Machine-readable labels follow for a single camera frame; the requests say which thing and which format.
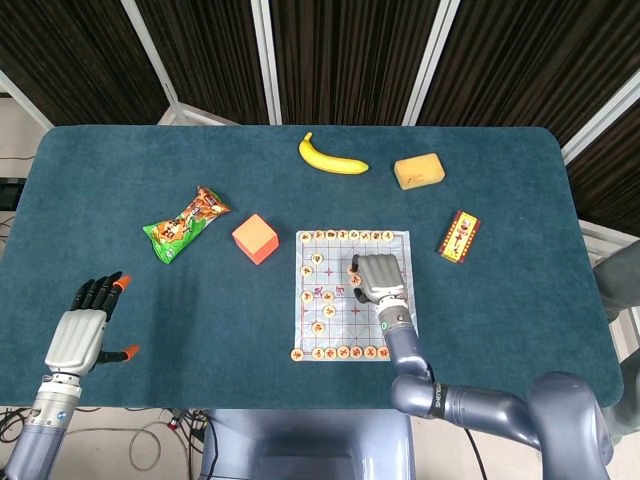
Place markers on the red yellow card box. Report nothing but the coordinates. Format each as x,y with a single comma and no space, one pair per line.
460,237

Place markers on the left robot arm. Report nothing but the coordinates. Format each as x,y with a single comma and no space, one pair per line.
42,430

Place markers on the yellow banana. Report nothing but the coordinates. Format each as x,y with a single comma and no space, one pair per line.
327,162

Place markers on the plastic xiangqi board sheet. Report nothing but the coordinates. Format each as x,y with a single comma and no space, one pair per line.
345,330

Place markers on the green orange snack bag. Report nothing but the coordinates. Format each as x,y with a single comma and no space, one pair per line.
185,225

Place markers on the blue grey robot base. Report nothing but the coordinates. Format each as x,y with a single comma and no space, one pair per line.
310,445

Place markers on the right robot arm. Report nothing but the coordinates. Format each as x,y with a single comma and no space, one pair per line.
407,350

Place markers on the orange foam cube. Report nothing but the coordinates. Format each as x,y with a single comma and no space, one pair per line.
255,237

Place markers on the dark slatted partition panel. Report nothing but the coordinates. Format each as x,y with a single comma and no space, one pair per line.
75,50
610,180
350,50
210,50
525,60

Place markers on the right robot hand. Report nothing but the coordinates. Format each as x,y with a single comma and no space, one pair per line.
382,275

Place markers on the yellow sponge block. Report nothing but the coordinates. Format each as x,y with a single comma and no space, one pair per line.
419,171

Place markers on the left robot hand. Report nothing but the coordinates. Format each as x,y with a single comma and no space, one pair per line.
75,345

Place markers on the black box on floor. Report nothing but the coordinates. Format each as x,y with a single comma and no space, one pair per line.
9,194

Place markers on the white metal frame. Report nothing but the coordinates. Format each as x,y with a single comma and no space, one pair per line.
595,235

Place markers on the blue felt table mat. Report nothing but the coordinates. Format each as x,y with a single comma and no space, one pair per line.
200,325

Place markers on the white partition foot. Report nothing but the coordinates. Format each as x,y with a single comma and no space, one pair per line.
200,116

